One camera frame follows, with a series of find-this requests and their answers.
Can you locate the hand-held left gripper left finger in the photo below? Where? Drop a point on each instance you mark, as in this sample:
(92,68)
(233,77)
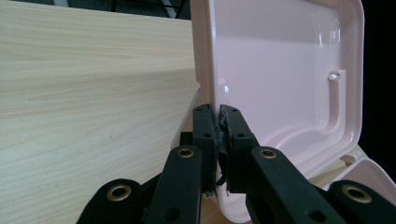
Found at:
(204,140)

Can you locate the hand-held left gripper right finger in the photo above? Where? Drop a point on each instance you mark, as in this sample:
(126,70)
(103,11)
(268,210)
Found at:
(239,146)

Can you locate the pink storage box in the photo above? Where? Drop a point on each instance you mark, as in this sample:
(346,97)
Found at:
(274,77)

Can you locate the black chair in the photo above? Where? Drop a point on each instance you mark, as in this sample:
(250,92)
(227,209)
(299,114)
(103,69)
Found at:
(182,7)

